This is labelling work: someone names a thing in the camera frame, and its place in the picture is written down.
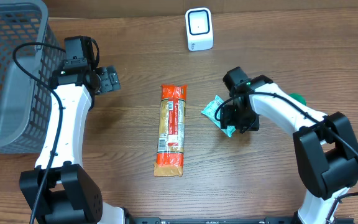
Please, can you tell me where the teal tissue packet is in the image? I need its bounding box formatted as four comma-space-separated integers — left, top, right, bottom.
201, 95, 236, 138

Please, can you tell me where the green lidded jar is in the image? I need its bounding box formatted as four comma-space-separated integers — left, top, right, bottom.
289, 93, 307, 106

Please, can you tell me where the long orange noodle package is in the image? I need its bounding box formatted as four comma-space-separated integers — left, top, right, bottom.
154, 85, 187, 177

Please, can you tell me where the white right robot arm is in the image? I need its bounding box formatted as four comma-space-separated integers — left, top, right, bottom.
215, 71, 358, 223

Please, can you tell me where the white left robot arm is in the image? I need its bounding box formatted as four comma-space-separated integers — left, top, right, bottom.
19, 66, 130, 223

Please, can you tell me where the white barcode scanner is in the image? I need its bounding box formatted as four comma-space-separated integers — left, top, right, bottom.
185, 7, 214, 52

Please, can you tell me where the grey plastic mesh basket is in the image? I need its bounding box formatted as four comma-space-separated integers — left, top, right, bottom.
0, 1, 65, 154

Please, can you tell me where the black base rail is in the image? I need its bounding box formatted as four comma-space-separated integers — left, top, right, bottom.
124, 216, 356, 224

